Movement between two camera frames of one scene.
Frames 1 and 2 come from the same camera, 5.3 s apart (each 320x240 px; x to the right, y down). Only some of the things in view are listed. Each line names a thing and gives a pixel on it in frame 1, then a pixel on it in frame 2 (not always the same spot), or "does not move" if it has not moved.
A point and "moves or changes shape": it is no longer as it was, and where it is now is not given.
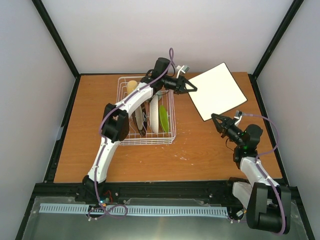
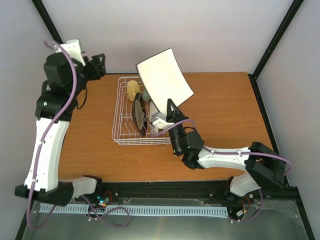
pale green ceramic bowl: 159,94 moves or changes shape
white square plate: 218,91 -> 162,80
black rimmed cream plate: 140,117 does not move
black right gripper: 226,124 -> 171,117
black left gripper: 181,84 -> 97,72
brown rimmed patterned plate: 154,111 -> 150,133
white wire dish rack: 154,121 does not move
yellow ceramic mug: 131,85 does not move
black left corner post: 57,40 does not move
